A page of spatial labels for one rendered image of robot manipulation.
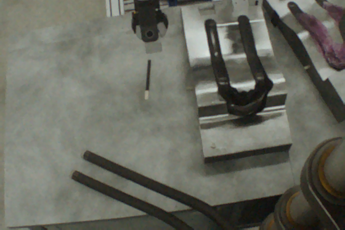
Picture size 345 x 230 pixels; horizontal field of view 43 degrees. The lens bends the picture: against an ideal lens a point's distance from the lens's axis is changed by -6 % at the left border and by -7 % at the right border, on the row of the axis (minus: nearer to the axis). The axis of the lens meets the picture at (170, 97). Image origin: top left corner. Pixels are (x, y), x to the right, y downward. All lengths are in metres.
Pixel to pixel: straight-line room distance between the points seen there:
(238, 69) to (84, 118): 0.50
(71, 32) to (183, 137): 0.55
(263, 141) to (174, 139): 0.27
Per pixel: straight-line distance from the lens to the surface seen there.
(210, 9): 1.54
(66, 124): 1.48
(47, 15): 2.76
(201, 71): 1.37
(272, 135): 1.35
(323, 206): 0.61
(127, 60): 1.53
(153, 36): 1.23
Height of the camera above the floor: 2.11
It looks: 64 degrees down
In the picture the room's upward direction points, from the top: 8 degrees counter-clockwise
